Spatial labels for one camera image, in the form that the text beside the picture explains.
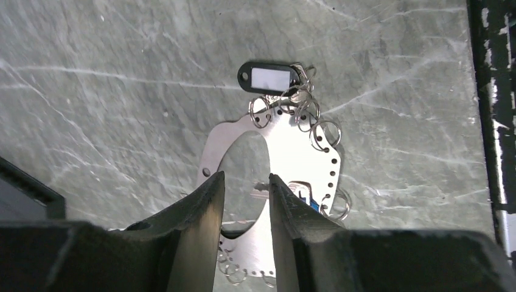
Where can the key bunch with rings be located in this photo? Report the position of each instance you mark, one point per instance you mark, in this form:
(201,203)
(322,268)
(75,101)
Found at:
(300,153)

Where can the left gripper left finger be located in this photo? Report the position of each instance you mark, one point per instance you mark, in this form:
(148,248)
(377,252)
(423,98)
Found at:
(173,250)

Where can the black key tag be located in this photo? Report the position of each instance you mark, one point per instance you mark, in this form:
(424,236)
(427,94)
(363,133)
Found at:
(266,78)

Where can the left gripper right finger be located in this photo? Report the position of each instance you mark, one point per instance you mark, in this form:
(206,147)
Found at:
(312,253)

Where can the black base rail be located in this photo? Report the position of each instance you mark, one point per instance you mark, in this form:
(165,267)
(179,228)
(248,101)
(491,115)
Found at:
(492,28)

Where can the blue key tag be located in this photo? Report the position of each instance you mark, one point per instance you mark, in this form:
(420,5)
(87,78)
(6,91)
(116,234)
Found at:
(306,197)

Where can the black network switch box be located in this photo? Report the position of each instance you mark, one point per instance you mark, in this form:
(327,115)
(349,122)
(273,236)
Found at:
(25,198)

